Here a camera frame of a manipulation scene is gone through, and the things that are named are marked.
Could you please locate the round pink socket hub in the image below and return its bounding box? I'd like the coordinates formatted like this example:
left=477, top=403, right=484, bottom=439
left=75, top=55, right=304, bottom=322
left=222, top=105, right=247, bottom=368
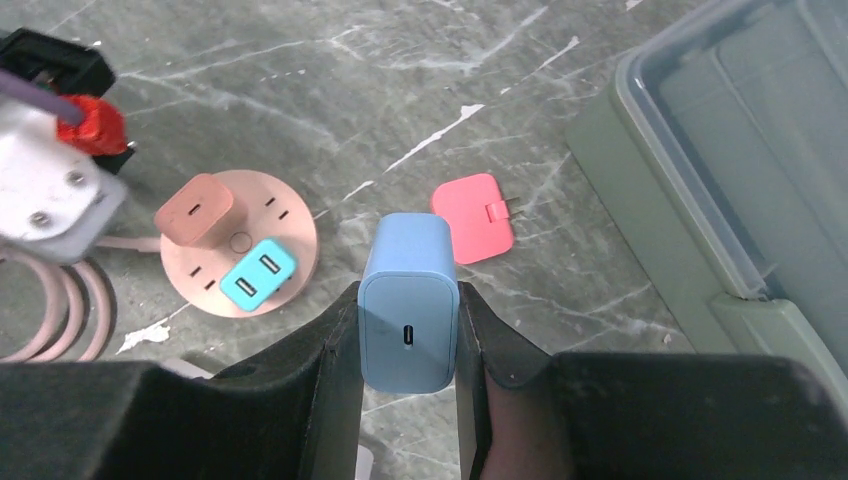
left=154, top=170, right=319, bottom=318

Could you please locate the white power strip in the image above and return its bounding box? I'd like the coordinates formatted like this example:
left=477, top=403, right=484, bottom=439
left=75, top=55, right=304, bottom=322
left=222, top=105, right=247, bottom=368
left=160, top=358, right=374, bottom=480

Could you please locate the blue charger cube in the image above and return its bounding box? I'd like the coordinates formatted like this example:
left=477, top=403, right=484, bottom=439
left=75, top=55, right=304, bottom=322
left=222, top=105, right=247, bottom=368
left=357, top=212, right=460, bottom=394

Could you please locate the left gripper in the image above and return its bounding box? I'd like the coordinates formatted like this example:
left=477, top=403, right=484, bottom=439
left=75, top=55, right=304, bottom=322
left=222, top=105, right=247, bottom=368
left=1, top=27, right=135, bottom=175

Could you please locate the teal charger cube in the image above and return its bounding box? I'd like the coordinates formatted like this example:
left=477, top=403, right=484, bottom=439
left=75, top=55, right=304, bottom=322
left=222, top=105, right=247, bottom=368
left=218, top=238, right=298, bottom=312

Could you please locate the pink cable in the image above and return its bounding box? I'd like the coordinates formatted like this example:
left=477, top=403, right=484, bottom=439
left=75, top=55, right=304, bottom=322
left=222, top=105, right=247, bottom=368
left=0, top=235, right=164, bottom=364

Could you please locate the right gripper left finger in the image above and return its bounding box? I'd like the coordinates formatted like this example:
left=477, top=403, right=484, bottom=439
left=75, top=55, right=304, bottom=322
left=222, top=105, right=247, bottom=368
left=1, top=286, right=363, bottom=479

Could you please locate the pink plug adapter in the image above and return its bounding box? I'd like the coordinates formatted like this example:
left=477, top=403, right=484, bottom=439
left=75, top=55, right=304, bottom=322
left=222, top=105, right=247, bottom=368
left=430, top=173, right=515, bottom=265

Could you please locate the orange charger cube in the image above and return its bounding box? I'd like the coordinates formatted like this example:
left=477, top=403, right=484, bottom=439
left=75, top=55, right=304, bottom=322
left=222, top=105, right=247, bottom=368
left=154, top=173, right=247, bottom=249

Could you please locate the green plastic storage box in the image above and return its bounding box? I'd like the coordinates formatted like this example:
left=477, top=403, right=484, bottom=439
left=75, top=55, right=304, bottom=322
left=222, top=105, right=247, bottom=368
left=565, top=1, right=847, bottom=402

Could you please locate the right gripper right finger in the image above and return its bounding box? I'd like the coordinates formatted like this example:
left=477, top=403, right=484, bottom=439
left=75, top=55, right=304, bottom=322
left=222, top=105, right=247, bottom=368
left=456, top=282, right=847, bottom=479

